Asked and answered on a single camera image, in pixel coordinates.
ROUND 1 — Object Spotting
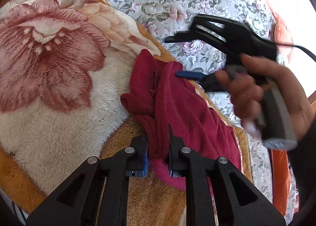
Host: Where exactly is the dark red knit sweater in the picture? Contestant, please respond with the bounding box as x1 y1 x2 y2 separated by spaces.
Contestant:
120 50 242 190

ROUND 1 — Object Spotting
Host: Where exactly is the person right hand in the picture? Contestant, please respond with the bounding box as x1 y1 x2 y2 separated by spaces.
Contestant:
215 54 315 140

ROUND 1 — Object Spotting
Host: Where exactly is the rust orange velvet cushion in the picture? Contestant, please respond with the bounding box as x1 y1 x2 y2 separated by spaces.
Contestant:
269 150 290 216

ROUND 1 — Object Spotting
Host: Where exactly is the orange floral plush blanket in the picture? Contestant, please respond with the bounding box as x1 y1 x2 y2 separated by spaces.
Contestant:
0 0 254 226

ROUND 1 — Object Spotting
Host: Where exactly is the grey floral quilt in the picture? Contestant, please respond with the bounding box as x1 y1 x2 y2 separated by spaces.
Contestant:
106 0 296 224

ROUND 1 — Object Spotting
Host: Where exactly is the black cable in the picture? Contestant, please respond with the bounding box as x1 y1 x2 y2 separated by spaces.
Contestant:
275 43 316 63

